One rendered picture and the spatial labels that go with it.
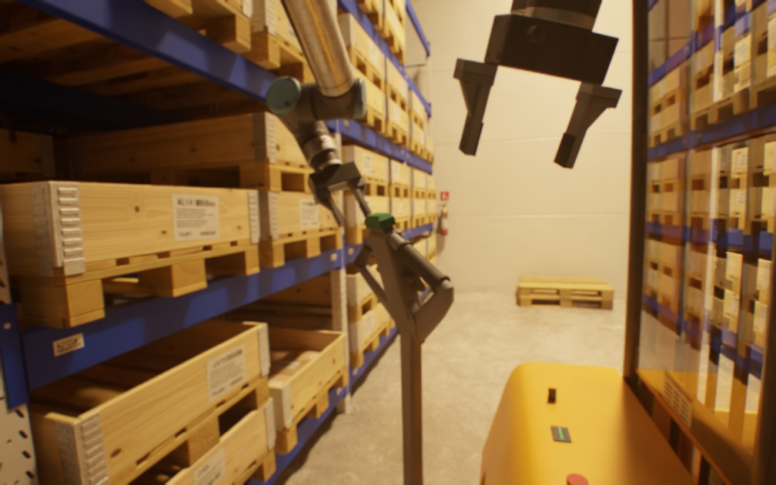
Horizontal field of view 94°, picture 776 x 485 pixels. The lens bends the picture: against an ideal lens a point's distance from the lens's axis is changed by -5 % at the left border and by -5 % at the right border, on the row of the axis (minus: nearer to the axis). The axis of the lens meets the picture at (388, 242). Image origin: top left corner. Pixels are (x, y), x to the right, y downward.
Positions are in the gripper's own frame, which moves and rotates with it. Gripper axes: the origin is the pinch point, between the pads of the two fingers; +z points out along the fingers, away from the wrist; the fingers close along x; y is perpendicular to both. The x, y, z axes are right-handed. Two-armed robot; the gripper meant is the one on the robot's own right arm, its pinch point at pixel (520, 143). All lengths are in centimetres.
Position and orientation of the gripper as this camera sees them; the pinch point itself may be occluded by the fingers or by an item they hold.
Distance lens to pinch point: 51.2
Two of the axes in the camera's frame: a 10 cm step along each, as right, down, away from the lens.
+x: 9.8, 0.7, 1.9
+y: 1.4, 4.8, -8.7
